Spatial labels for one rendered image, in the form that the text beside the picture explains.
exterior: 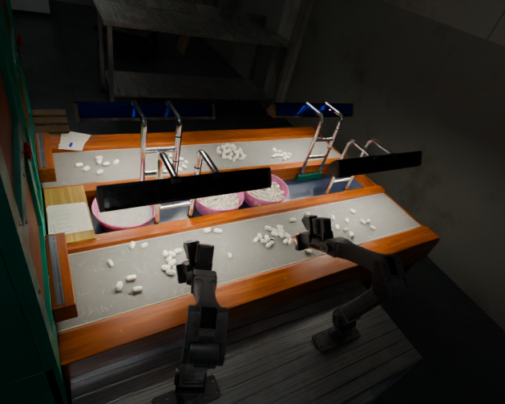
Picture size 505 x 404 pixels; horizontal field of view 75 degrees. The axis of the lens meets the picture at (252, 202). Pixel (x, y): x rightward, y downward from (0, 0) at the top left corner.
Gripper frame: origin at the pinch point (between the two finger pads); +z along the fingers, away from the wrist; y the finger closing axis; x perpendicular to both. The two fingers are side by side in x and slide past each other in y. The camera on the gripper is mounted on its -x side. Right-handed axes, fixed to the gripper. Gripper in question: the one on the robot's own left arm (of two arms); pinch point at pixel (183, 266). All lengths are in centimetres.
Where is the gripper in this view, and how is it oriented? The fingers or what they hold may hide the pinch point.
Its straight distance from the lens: 123.8
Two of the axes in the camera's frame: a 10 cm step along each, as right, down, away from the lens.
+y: -8.6, 1.4, -4.9
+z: -5.0, 0.0, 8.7
